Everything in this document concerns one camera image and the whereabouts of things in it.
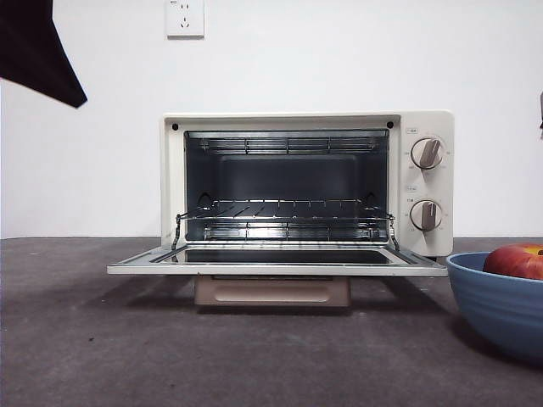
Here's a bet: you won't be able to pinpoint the white wall socket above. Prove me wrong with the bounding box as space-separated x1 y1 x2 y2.
165 0 206 41

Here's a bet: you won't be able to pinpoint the red yellow apple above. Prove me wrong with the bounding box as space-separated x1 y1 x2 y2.
483 242 543 282

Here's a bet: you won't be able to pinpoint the oven temperature knob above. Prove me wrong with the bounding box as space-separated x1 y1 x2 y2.
410 136 445 171

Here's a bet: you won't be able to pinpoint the blue ribbed bowl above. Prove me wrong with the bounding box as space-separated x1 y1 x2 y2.
445 251 543 367

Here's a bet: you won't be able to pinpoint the cream Toshiba toaster oven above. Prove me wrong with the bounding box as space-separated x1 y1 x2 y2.
160 110 456 260

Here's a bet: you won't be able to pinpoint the oven timer knob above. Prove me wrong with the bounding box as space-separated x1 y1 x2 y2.
409 198 444 232

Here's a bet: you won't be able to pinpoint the chrome wire oven rack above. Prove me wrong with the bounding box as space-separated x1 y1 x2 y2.
174 198 397 226

